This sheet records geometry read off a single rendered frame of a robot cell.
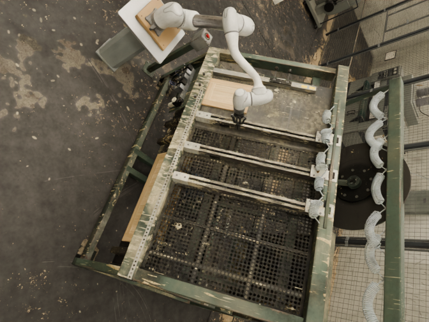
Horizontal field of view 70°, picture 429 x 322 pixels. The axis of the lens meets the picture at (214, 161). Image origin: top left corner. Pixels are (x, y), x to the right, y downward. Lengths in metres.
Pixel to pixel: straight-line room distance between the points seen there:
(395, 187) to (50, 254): 2.73
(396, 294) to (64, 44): 3.26
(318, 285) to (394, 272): 0.52
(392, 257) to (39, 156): 2.75
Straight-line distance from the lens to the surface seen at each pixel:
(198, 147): 2.46
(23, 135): 2.92
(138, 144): 3.13
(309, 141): 2.59
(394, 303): 2.36
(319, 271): 2.19
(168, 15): 2.73
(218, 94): 2.84
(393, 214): 2.53
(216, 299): 2.14
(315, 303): 2.16
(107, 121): 3.23
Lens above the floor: 2.77
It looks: 43 degrees down
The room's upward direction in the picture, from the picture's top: 80 degrees clockwise
